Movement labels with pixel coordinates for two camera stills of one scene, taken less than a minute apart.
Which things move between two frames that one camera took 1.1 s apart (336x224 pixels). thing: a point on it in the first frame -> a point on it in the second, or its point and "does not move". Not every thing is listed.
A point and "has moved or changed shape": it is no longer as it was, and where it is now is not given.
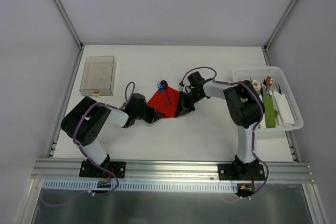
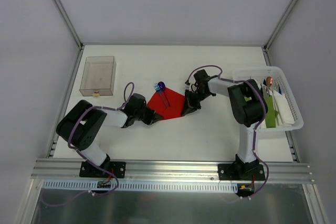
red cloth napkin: x=165 y=102 does not move
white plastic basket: x=261 y=74 does not move
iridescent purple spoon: x=164 y=85 has moved or changed shape
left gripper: x=151 y=114 does not move
